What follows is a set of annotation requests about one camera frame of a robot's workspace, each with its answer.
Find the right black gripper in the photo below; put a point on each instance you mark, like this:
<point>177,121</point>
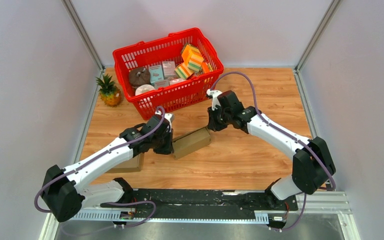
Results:
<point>212,125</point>

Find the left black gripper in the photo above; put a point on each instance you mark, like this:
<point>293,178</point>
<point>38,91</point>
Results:
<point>169,149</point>

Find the brown cardboard box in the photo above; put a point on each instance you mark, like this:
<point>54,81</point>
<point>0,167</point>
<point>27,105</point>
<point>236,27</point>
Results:
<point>130,166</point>

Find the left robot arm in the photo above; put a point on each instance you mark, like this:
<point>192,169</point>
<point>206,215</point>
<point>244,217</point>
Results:
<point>67,190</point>

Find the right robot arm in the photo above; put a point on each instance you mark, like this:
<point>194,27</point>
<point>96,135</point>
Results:
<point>312,164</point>

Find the teal small box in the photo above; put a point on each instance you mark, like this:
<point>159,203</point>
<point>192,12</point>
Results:
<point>156,74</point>

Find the grey small box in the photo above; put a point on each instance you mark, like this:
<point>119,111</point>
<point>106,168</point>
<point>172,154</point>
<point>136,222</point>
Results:
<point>168,68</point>

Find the red plastic shopping basket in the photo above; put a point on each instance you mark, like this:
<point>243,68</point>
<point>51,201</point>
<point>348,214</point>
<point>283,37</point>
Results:
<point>151,53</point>

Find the orange sponge right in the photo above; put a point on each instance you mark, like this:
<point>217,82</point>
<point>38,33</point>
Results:
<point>206,68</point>

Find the white round tin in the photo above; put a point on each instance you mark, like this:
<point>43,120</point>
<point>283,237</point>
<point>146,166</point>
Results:
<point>144,89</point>

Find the striped sponge lower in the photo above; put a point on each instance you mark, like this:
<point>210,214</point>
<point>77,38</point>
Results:
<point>183,71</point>

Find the small pineapple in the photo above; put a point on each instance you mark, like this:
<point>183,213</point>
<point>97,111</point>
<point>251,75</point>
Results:
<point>109,93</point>

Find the brown round item in basket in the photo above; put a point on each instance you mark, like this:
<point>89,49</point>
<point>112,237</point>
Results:
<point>139,76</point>

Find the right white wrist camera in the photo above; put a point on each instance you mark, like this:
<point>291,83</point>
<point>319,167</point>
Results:
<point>214,94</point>

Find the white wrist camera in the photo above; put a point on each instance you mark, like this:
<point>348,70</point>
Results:
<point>170,118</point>
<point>214,94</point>

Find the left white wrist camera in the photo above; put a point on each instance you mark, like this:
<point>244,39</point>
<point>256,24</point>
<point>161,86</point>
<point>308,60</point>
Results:
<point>170,118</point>

